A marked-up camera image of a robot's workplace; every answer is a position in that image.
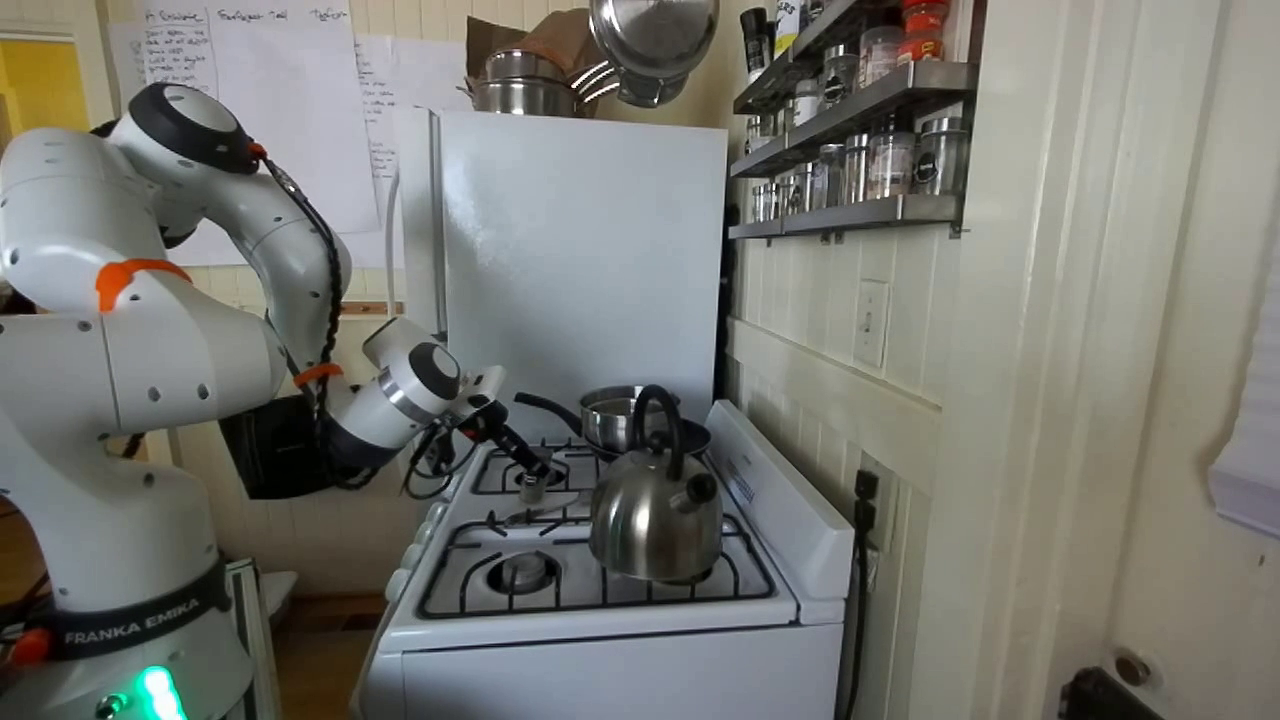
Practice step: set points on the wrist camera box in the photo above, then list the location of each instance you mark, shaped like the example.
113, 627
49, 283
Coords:
485, 386

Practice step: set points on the black device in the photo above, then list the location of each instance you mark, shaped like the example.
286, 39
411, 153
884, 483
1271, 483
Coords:
1100, 702

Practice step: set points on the large hanging steel pot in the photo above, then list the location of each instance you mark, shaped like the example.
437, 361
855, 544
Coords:
652, 32

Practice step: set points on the dark glass bottle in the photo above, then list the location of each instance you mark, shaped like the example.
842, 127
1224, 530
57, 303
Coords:
755, 39

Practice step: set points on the white gas stove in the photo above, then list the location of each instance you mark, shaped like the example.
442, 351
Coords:
603, 665

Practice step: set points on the black tote bag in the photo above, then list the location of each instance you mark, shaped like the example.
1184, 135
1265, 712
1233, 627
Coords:
264, 460

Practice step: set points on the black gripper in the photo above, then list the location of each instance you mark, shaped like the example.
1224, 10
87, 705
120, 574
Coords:
490, 430

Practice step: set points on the white metal stand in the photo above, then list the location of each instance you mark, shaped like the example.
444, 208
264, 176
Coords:
245, 640

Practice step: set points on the white wall switch plate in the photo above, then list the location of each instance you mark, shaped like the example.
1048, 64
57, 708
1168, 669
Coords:
873, 325

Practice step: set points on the dark frying pan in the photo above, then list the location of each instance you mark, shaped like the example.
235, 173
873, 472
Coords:
692, 437

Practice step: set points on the Dill Weed spice jar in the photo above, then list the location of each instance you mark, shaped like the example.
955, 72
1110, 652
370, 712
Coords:
763, 203

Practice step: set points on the white refrigerator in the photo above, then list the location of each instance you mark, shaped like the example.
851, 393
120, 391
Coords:
587, 242

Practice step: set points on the brown cardboard box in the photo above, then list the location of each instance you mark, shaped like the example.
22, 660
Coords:
515, 32

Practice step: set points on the blank white paper sheet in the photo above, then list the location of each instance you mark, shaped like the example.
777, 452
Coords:
1262, 440

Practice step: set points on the white wall outlet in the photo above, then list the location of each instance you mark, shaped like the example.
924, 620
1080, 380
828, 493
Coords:
884, 503

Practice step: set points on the red cap spice jar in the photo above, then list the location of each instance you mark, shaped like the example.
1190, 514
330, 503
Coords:
924, 25

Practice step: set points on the brown wooden strip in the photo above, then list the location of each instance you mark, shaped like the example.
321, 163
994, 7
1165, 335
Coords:
364, 308

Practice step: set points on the steel saucepan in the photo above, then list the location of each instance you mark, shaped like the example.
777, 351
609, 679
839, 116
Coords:
607, 416

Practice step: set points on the stainless steel spice shelf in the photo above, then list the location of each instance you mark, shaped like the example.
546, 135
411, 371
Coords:
783, 225
766, 83
894, 212
912, 96
783, 148
828, 29

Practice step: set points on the large white label jar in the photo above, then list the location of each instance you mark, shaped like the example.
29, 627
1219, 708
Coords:
791, 25

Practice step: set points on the small hanging steel pot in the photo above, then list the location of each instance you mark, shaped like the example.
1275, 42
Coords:
652, 84

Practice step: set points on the organic label mason jar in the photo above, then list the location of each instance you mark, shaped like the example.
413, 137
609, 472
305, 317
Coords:
826, 183

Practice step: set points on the Savory spice jar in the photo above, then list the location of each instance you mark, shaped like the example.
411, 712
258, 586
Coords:
798, 191

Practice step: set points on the glass spice jar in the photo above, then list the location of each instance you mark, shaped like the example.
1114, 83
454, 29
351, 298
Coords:
804, 107
763, 135
890, 166
855, 173
882, 57
942, 153

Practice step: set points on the yellow wall poster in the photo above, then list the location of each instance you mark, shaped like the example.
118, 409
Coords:
40, 84

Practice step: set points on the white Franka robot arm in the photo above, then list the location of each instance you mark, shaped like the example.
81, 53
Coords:
132, 372

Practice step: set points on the stainless steel kettle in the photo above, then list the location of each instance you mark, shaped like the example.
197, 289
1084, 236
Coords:
652, 527

